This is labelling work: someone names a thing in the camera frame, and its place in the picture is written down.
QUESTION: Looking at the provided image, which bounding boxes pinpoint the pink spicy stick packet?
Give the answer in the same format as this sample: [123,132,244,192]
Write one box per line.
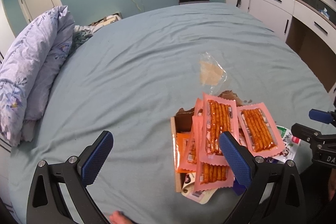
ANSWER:
[194,161,235,191]
[237,103,285,158]
[181,98,203,172]
[199,93,239,166]

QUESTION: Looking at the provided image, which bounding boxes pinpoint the small white snack packet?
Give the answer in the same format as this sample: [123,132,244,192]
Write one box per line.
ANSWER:
[181,172,217,205]

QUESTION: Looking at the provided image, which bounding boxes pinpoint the orange sausage snack packet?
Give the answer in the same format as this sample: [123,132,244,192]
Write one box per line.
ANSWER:
[173,132,192,173]

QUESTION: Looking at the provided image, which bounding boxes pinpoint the brown cardboard box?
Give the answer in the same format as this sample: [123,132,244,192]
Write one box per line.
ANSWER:
[171,90,243,192]

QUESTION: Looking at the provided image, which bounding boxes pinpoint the green white snack packet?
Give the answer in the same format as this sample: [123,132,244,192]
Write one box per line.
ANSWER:
[266,126,301,163]

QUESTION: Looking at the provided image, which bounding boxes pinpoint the person right hand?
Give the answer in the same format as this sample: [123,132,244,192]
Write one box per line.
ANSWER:
[328,169,336,201]

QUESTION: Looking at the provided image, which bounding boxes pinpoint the clear plastic wrapper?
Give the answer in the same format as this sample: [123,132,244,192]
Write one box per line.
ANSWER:
[199,52,228,95]

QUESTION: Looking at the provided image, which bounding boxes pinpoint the lavender floral folded duvet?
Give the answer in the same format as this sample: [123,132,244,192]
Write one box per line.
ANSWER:
[1,6,75,147]

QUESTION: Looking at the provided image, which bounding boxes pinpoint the light blue bed sheet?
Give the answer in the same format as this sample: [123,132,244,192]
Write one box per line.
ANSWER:
[9,3,335,223]

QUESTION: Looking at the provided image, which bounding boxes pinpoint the white wardrobe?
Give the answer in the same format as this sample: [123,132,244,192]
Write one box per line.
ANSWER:
[0,0,15,62]

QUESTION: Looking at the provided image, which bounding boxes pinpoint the dark patterned clothes pile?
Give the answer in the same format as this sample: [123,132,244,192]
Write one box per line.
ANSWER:
[69,13,122,55]

